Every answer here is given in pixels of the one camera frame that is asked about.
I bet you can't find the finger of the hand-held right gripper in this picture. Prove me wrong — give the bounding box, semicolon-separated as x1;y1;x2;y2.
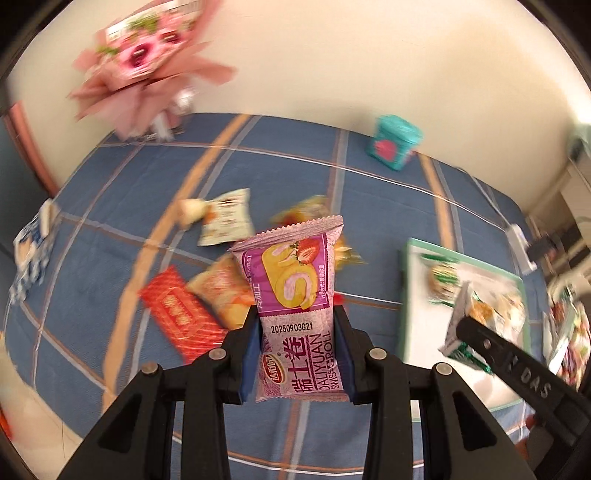
456;316;591;444

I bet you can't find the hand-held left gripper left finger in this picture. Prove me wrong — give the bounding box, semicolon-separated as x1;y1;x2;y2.
58;305;262;480

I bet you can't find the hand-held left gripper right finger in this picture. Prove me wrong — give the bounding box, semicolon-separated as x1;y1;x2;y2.
333;305;539;480

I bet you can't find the orange snack packet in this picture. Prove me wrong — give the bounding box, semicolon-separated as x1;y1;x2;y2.
186;255;251;331

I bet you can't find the white tray with green rim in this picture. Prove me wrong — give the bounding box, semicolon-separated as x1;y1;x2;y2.
398;237;529;414

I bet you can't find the purple cake roll packet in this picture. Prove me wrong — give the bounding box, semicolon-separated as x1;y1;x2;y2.
230;215;348;403

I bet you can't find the red gold patterned packet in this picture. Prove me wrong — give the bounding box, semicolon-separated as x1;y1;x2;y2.
139;267;229;363

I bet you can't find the clear bun packet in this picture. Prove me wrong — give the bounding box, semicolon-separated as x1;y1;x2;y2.
489;284;527;326

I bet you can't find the pile of colourful snack packets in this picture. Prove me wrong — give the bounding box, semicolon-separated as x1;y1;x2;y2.
542;295;591;389

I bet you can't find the green striped snack packet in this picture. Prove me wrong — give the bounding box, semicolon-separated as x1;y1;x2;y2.
419;251;463;306

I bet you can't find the white power strip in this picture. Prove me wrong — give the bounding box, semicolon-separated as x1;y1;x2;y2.
505;224;539;273

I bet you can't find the black plug adapter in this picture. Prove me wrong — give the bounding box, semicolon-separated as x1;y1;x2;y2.
526;234;560;260

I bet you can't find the cream white snack packet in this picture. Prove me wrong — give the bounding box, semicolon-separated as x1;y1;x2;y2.
198;188;256;247

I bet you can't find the yellow orange cake packet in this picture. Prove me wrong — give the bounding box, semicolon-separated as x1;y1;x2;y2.
271;195;368;269

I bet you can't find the small cream wrapped snack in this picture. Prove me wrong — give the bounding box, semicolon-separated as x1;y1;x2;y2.
178;198;209;230

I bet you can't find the white furniture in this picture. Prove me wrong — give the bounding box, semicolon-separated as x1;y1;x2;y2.
526;159;591;278

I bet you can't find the blue plaid bedsheet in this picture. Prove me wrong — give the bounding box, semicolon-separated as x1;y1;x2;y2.
0;113;551;480

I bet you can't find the teal box with pink heart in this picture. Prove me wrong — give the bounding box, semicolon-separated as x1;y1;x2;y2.
365;114;424;172

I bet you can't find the blue white snack packet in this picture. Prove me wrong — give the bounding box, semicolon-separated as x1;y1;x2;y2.
9;198;62;302

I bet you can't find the pink flower bouquet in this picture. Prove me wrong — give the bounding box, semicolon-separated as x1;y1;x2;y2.
68;0;237;142

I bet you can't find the white cable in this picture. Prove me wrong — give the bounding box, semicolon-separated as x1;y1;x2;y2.
416;154;511;228

